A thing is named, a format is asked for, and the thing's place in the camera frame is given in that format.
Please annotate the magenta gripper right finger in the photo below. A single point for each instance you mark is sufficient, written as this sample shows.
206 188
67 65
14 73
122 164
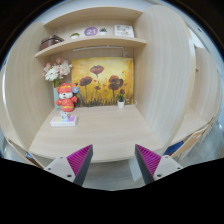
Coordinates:
153 166

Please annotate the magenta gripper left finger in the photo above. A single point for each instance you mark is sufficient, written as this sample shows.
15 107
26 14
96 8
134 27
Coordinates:
73 167

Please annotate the wooden chair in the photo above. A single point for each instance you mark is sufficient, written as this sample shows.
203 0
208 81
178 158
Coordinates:
195 138

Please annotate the red plush doll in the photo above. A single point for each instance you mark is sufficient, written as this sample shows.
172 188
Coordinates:
67 97

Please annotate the small white potted plant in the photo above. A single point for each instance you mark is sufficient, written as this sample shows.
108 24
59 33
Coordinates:
120 101

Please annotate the light blue vase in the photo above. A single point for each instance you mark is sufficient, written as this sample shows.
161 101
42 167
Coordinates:
56 97

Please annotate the poppy flower painting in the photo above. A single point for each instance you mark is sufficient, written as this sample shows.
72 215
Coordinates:
101 79

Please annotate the wooden desk cubicle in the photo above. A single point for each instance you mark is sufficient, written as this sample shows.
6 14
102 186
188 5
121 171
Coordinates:
142 80

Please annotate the pink white flower bouquet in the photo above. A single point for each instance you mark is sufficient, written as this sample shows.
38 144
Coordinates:
56 71

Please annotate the dark brown box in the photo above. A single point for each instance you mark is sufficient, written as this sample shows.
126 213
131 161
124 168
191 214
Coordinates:
49 41

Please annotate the small green plant left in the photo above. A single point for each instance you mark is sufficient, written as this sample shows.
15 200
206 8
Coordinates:
74 35

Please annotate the small green plant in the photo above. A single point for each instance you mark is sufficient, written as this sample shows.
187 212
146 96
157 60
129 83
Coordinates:
103 31
74 35

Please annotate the purple round sign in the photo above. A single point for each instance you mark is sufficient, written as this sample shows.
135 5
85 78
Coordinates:
91 31

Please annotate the small green plant right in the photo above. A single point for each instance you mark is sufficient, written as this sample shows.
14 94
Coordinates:
103 31

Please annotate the white framed card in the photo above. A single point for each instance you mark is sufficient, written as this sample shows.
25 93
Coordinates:
123 30

